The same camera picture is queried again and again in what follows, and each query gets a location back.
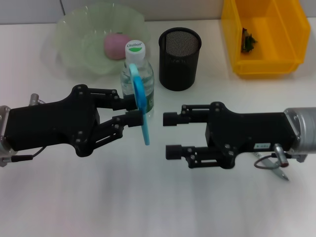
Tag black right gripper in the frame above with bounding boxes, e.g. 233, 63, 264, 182
162, 100, 301, 170

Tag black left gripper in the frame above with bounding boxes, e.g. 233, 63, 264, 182
4, 84, 139, 158

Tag clear green-label water bottle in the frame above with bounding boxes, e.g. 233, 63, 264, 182
120, 39, 156, 118

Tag blue sheathed scissors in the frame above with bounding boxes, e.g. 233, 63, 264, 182
128, 63, 151, 146

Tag pink peach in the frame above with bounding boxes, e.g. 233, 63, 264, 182
103, 33, 131, 60

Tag green plastic wrapper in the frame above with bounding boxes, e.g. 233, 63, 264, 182
240, 27, 259, 54

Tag green translucent fruit bowl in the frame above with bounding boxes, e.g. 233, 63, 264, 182
40, 2, 152, 81

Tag black mesh pen holder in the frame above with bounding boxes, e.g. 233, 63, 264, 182
158, 27, 202, 91

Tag clear grey ballpoint pen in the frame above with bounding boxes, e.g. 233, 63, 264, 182
253, 152, 290, 182

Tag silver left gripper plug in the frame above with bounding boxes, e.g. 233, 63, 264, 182
29, 93, 47, 106

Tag yellow plastic bin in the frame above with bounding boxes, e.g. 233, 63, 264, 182
221, 0, 311, 79

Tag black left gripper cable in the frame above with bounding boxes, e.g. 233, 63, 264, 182
2, 147, 47, 164

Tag grey right gripper cable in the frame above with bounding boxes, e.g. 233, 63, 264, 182
254, 143, 307, 171

